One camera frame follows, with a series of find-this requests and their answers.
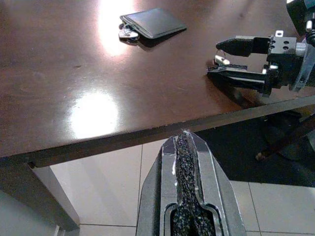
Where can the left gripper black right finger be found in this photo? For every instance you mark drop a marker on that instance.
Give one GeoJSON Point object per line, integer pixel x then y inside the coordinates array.
{"type": "Point", "coordinates": [216, 196]}

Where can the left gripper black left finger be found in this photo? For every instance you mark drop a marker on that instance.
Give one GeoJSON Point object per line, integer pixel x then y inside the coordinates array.
{"type": "Point", "coordinates": [157, 196]}

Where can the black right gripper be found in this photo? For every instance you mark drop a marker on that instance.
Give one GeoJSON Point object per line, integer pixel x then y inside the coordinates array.
{"type": "Point", "coordinates": [283, 64]}

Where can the chair base with caster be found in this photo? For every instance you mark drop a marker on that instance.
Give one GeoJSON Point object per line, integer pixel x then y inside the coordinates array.
{"type": "Point", "coordinates": [283, 142]}

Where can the black leather wallet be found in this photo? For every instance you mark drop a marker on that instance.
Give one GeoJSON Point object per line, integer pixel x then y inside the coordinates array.
{"type": "Point", "coordinates": [155, 22]}

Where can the silver key bunch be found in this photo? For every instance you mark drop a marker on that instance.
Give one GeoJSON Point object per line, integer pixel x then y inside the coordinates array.
{"type": "Point", "coordinates": [128, 34]}

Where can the dark brown wooden table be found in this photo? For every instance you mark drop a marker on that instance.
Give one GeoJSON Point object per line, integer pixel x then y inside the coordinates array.
{"type": "Point", "coordinates": [73, 73]}

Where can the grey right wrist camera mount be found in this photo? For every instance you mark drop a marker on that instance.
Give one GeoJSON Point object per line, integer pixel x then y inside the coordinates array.
{"type": "Point", "coordinates": [305, 68]}

